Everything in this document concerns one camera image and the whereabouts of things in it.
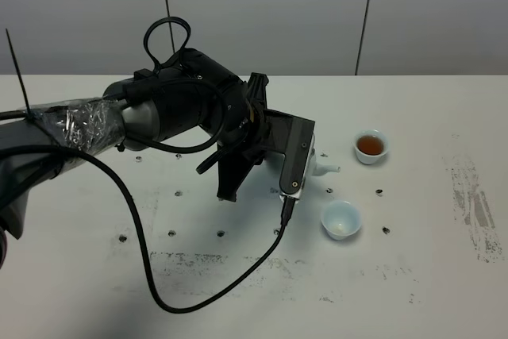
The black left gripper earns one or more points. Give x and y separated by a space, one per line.
239 160

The pale blue porcelain teapot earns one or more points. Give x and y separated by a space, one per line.
321 166

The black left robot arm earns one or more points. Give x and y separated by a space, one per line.
185 104

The pale blue porcelain teacup near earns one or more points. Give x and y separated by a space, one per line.
340 220

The pale blue porcelain teacup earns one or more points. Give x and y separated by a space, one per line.
371 147
340 220

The pale blue porcelain teacup far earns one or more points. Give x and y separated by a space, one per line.
371 147

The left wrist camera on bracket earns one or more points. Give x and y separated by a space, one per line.
293 137

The black cable tie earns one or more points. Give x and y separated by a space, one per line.
18 73

